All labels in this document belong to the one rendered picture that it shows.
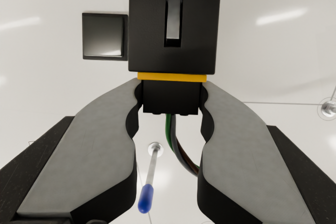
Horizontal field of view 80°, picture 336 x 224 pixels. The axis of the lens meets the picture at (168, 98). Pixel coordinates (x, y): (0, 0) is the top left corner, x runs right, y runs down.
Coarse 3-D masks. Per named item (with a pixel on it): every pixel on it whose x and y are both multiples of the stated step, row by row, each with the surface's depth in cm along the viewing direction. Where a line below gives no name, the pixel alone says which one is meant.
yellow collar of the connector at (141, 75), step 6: (138, 72) 10; (144, 72) 10; (150, 72) 10; (156, 72) 10; (138, 78) 10; (144, 78) 10; (150, 78) 10; (156, 78) 10; (162, 78) 10; (168, 78) 10; (174, 78) 10; (180, 78) 10; (186, 78) 10; (192, 78) 10; (198, 78) 10; (204, 78) 10
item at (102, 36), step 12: (84, 24) 17; (96, 24) 17; (108, 24) 17; (120, 24) 17; (84, 36) 17; (96, 36) 17; (108, 36) 17; (120, 36) 17; (84, 48) 17; (96, 48) 17; (108, 48) 17; (120, 48) 17; (120, 60) 18
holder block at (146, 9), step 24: (144, 0) 9; (192, 0) 9; (216, 0) 9; (144, 24) 9; (192, 24) 9; (216, 24) 9; (144, 48) 10; (168, 48) 9; (192, 48) 9; (216, 48) 10; (168, 72) 10; (192, 72) 10
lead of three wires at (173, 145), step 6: (168, 114) 12; (174, 114) 12; (168, 120) 12; (174, 120) 12; (168, 126) 12; (174, 126) 12; (168, 132) 12; (174, 132) 12; (168, 138) 12; (174, 138) 12; (168, 144) 12; (174, 144) 12; (174, 150) 12; (180, 150) 12; (180, 156) 12; (186, 156) 12; (180, 162) 12; (186, 162) 12; (192, 162) 12; (186, 168) 12; (192, 168) 12; (198, 168) 12
